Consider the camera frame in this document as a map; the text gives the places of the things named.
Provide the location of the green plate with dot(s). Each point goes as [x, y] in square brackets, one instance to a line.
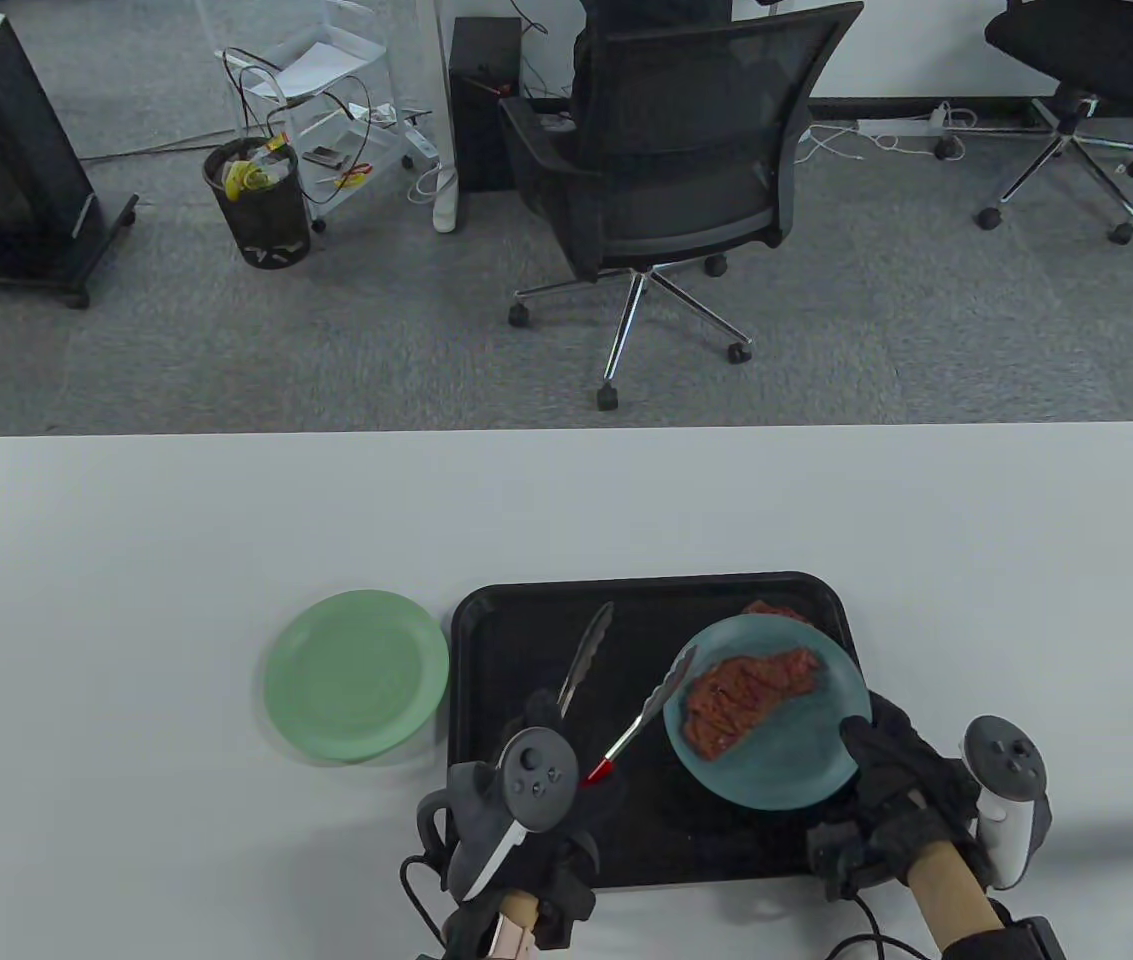
[356, 680]

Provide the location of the red raw steak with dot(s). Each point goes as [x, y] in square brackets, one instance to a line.
[771, 608]
[736, 700]

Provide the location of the black mesh trash bin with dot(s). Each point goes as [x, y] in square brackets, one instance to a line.
[261, 225]

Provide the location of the grey handheld controller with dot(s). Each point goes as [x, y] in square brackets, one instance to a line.
[1001, 755]
[536, 780]

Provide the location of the teal plate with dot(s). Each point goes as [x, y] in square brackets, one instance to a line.
[786, 760]

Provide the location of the white desk leg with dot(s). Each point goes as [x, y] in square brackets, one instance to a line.
[444, 200]

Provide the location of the person's right forearm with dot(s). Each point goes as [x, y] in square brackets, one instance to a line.
[951, 910]

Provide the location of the black plastic tray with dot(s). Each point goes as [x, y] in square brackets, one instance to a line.
[506, 660]

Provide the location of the silver kitchen tongs red tip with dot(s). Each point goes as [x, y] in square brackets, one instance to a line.
[636, 722]

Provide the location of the white paper sheet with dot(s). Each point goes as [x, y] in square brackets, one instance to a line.
[321, 68]

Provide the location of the black computer tower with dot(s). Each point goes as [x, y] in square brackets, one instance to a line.
[481, 130]

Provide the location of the black office chair chrome base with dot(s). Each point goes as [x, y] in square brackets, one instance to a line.
[1076, 40]

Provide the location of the pink wrist watch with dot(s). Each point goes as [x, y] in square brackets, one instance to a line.
[511, 940]

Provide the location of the white power strip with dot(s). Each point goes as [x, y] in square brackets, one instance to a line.
[896, 126]

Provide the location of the black wrist sensor box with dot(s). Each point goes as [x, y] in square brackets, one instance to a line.
[1026, 945]

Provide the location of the black mesh office chair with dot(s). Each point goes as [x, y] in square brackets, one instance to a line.
[686, 190]

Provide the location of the person's right hand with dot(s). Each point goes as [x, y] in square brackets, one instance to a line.
[896, 790]

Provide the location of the person's left forearm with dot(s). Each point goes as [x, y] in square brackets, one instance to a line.
[516, 905]

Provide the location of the person's left hand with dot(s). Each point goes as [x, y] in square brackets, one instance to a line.
[576, 880]

